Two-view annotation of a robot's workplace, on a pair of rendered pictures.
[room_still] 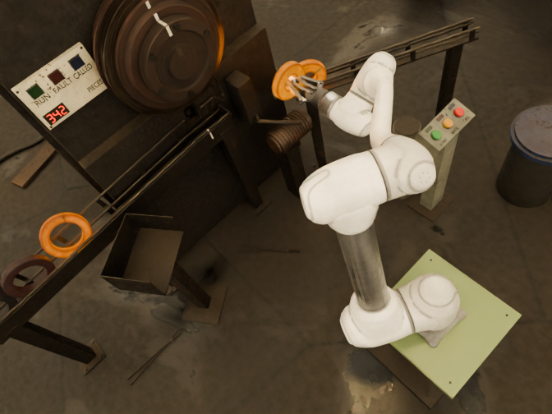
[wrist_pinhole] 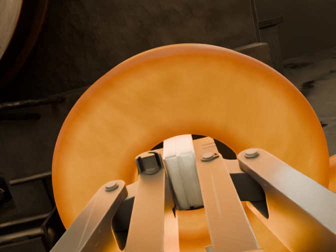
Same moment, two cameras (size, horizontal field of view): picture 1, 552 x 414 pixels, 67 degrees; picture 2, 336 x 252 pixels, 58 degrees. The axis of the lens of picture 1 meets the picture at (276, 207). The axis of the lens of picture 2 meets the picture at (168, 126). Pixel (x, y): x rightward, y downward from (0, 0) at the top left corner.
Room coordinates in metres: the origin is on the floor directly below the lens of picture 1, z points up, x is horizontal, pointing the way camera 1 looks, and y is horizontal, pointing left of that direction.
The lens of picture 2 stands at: (1.15, -0.31, 0.90)
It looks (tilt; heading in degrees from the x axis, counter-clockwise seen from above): 15 degrees down; 30
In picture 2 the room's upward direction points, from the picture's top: 15 degrees counter-clockwise
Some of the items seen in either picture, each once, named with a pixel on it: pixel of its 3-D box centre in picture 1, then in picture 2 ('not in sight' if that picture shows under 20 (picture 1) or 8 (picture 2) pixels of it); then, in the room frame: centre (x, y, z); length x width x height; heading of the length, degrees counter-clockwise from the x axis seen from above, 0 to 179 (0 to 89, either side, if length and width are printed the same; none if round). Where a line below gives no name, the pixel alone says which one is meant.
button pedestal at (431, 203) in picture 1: (438, 166); not in sight; (0.99, -0.77, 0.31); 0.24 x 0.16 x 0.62; 116
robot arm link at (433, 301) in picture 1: (430, 300); not in sight; (0.37, -0.37, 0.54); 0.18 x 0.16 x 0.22; 87
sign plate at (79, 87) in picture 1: (64, 87); not in sight; (1.30, 0.52, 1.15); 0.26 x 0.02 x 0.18; 116
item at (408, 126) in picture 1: (403, 161); not in sight; (1.11, -0.66, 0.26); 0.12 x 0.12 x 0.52
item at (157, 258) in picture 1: (175, 281); not in sight; (0.89, 0.53, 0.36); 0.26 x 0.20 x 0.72; 151
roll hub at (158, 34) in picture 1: (180, 60); not in sight; (1.26, 0.12, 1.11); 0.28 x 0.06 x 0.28; 116
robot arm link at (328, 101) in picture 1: (331, 104); not in sight; (1.09, -0.33, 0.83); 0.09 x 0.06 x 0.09; 116
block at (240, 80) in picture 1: (243, 98); not in sight; (1.47, -0.04, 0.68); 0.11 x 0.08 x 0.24; 26
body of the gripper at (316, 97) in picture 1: (316, 96); not in sight; (1.16, -0.30, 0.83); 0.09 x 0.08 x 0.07; 26
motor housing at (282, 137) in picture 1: (296, 157); not in sight; (1.37, -0.19, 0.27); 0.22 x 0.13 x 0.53; 116
